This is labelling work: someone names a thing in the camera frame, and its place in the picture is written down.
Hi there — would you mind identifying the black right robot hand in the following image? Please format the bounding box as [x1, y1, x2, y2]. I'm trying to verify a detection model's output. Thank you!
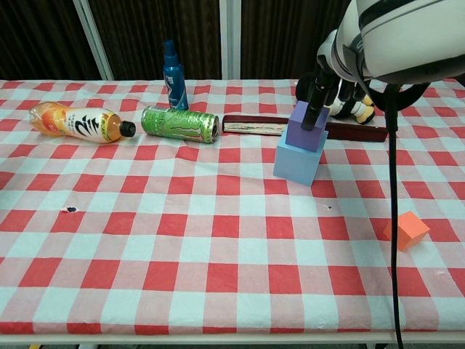
[300, 65, 371, 132]

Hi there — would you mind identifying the purple cube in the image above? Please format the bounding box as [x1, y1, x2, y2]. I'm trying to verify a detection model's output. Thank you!
[285, 100, 330, 152]

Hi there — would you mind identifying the orange cube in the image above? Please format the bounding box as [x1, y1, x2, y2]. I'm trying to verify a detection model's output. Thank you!
[383, 210, 431, 252]

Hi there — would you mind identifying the black and white plush doll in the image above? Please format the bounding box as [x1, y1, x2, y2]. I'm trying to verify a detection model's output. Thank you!
[294, 71, 377, 124]

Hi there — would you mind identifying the light blue cube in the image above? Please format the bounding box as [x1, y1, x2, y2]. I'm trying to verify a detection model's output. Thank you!
[272, 129, 329, 187]

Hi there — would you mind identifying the dark red book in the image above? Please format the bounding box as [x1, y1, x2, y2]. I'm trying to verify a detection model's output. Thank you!
[221, 114, 389, 143]

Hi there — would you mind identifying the green energy drink can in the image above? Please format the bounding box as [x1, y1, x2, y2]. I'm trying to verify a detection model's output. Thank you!
[140, 105, 220, 144]

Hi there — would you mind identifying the blue spray bottle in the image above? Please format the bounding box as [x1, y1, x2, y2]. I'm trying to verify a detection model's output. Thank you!
[162, 39, 190, 111]

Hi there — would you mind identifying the red white checkered tablecloth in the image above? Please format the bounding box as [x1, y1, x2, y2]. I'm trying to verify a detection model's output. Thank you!
[0, 78, 465, 335]

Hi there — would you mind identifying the orange drink bottle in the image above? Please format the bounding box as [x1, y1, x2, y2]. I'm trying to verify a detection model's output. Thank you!
[28, 101, 137, 144]

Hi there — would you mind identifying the white frame post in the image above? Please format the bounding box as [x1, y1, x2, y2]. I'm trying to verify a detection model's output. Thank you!
[71, 0, 114, 81]
[219, 0, 243, 80]

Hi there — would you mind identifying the black cable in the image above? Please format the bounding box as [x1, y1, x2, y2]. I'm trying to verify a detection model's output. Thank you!
[359, 78, 433, 349]

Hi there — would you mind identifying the white table edge frame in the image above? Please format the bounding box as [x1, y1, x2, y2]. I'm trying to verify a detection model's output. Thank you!
[0, 331, 465, 349]

